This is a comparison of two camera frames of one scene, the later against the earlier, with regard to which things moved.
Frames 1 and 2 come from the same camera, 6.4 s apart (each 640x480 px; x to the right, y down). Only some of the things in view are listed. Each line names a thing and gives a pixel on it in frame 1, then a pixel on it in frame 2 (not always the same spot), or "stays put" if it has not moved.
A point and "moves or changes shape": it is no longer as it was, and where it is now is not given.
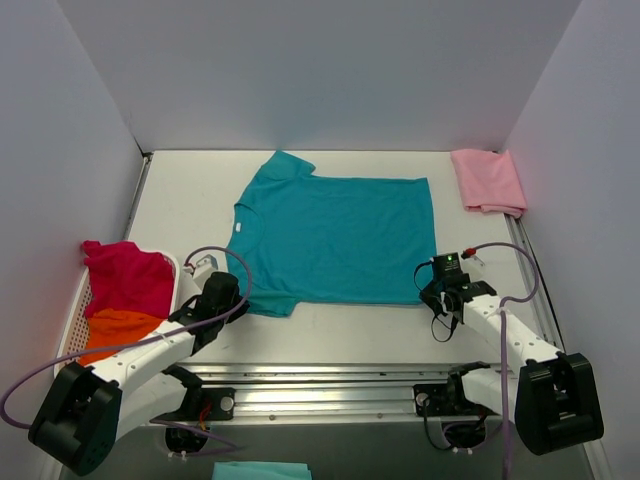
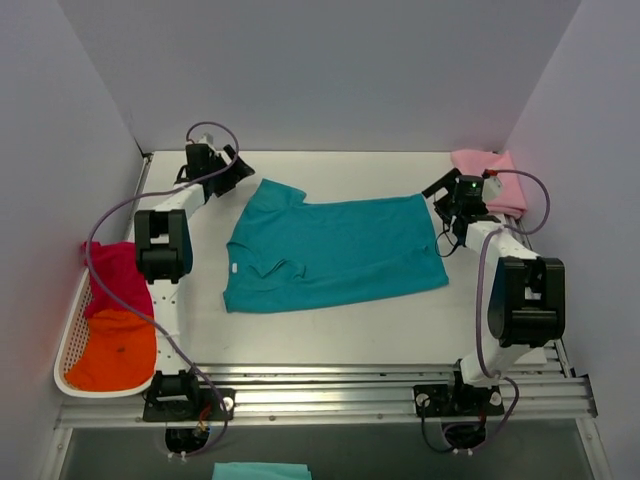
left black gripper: x=236 y=307 -> x=228 y=168
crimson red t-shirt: x=121 y=276 stays put
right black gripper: x=432 y=293 -> x=442 y=190
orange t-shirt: x=110 y=327 stays put
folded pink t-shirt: x=489 y=182 stays put
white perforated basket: x=74 y=327 stays put
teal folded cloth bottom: x=243 y=470 stays put
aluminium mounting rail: x=327 y=394 stays put
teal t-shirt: x=300 y=239 moves or changes shape
